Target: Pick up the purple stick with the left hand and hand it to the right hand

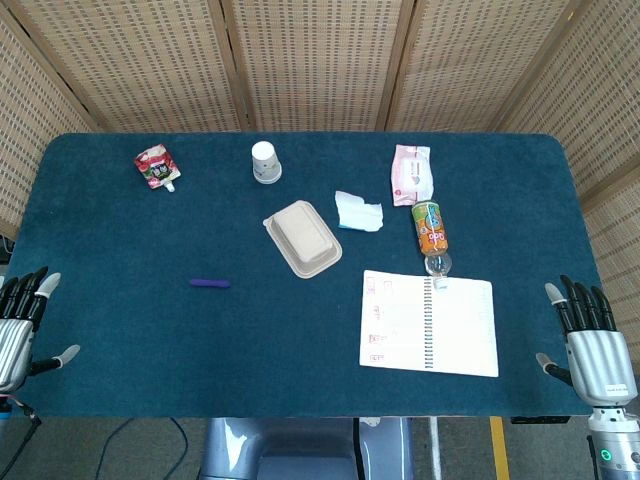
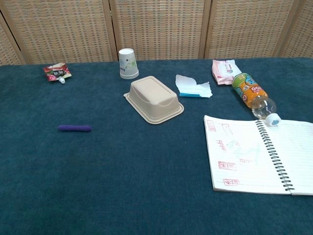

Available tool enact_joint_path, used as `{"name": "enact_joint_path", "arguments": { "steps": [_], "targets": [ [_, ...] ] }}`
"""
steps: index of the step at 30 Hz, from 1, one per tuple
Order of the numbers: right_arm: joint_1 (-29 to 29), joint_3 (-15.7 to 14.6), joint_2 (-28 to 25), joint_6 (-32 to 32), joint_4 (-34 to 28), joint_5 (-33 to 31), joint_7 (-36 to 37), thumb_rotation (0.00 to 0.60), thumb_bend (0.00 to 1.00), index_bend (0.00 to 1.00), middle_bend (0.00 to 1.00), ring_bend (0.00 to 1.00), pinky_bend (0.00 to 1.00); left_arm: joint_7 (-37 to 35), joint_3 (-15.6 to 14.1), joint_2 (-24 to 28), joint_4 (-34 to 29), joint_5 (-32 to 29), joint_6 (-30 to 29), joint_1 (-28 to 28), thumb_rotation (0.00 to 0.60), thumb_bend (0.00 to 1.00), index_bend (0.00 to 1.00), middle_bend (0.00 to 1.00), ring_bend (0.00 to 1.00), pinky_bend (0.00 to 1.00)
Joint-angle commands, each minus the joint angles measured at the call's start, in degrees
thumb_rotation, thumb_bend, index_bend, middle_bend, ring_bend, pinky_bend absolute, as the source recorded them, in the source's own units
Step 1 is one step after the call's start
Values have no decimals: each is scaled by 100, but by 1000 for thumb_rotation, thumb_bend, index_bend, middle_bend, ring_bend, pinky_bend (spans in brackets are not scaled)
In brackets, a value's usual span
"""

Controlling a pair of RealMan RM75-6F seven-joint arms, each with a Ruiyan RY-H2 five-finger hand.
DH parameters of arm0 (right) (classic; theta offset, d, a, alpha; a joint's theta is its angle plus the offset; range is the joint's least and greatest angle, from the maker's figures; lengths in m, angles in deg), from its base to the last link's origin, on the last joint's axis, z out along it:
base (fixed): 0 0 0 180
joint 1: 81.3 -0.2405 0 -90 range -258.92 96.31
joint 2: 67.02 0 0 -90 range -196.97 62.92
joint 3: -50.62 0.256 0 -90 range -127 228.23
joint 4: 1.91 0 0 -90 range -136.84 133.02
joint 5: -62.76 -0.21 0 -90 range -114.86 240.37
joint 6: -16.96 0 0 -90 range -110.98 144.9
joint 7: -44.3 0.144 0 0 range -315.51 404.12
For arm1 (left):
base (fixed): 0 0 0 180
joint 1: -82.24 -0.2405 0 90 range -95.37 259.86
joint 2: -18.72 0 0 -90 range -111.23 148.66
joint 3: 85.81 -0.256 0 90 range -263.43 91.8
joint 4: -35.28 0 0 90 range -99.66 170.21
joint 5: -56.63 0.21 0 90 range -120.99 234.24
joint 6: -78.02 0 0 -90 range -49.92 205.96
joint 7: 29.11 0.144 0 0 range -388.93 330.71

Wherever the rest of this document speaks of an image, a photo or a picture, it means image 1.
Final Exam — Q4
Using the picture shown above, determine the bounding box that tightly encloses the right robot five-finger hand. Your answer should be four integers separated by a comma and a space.
535, 274, 639, 409

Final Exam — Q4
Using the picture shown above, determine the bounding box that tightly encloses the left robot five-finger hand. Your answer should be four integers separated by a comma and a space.
0, 266, 81, 394

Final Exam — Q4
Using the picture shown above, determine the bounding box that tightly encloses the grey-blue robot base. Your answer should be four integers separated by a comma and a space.
198, 417, 416, 480

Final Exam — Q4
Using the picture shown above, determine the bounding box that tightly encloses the black bar under table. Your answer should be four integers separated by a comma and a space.
510, 414, 572, 425

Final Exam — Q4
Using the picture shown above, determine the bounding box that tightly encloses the dark teal table cloth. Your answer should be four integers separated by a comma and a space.
0, 132, 609, 419

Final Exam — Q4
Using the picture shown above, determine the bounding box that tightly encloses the open spiral notebook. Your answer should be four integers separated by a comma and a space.
358, 269, 500, 379

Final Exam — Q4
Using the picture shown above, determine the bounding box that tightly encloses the white table leg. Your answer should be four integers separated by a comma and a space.
428, 417, 444, 480

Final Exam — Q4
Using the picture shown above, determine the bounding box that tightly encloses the orange juice plastic bottle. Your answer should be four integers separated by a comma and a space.
411, 199, 455, 292

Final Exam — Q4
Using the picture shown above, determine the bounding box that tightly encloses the red drink pouch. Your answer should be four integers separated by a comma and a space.
133, 143, 183, 194

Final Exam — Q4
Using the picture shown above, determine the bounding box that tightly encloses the pink wet wipes pack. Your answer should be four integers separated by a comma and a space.
390, 144, 434, 208

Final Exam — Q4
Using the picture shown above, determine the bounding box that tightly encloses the white crumpled tissue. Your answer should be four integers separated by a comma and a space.
334, 190, 385, 235

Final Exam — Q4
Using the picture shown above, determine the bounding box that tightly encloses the beige pulp food tray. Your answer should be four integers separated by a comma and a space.
262, 199, 344, 280

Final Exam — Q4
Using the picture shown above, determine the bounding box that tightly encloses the white paper cup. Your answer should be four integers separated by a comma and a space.
251, 141, 283, 185

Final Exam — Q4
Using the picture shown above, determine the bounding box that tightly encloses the woven folding screen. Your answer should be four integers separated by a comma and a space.
0, 0, 640, 381

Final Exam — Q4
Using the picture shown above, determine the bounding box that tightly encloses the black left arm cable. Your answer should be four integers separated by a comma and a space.
0, 394, 44, 441

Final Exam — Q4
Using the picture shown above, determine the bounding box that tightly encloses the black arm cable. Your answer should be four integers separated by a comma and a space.
586, 434, 600, 480
0, 394, 44, 441

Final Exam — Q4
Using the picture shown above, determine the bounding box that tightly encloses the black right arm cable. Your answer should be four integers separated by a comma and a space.
586, 434, 600, 480

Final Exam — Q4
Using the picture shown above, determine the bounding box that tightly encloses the black floor cable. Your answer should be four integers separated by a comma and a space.
94, 417, 190, 480

